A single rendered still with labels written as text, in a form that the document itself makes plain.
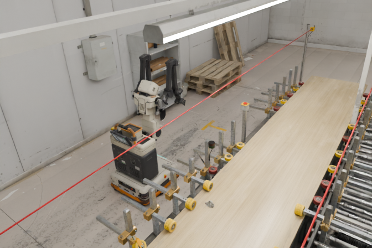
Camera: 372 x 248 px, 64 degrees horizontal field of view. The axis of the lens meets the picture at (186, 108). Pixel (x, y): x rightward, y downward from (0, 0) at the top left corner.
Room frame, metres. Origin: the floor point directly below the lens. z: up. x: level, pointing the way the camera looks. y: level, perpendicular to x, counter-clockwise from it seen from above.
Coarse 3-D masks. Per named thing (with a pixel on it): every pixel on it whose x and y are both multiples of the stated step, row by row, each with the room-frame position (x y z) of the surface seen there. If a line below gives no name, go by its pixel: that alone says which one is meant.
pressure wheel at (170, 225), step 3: (168, 219) 1.55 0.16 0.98; (171, 219) 1.56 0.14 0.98; (168, 222) 1.53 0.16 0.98; (171, 222) 1.53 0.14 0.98; (174, 222) 1.53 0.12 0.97; (165, 225) 1.52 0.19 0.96; (168, 225) 1.51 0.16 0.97; (171, 225) 1.50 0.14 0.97; (174, 225) 1.54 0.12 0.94; (165, 228) 1.51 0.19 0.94; (168, 228) 1.50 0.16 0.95; (171, 228) 1.51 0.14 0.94; (174, 228) 1.53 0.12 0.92; (171, 231) 1.50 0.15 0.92
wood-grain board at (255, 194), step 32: (320, 96) 3.65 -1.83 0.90; (352, 96) 3.60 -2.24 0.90; (288, 128) 2.85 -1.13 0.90; (320, 128) 2.82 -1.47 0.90; (256, 160) 2.30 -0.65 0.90; (288, 160) 2.28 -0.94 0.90; (320, 160) 2.25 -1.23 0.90; (224, 192) 1.89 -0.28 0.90; (256, 192) 1.87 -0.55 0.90; (288, 192) 1.85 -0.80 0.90; (192, 224) 1.57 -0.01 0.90; (224, 224) 1.56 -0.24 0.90; (256, 224) 1.54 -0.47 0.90; (288, 224) 1.53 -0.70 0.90
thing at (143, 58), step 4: (140, 56) 3.54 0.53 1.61; (144, 56) 3.51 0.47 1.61; (140, 60) 3.52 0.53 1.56; (144, 60) 3.51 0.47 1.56; (140, 64) 3.51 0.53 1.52; (144, 64) 3.52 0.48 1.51; (140, 68) 3.50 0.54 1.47; (144, 68) 3.51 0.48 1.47; (140, 72) 3.50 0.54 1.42; (144, 72) 3.51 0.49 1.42; (140, 76) 3.48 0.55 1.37; (144, 76) 3.50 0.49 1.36; (140, 80) 3.48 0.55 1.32
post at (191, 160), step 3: (189, 159) 2.07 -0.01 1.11; (192, 159) 2.07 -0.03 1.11; (189, 162) 2.07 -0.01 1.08; (192, 162) 2.06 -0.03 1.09; (189, 165) 2.07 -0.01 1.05; (192, 165) 2.06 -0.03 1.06; (189, 168) 2.07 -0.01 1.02; (192, 168) 2.06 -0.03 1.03; (189, 171) 2.08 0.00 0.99; (192, 171) 2.06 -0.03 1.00; (192, 183) 2.06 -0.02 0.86; (192, 186) 2.06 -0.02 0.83; (192, 189) 2.06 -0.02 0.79; (192, 192) 2.06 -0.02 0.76
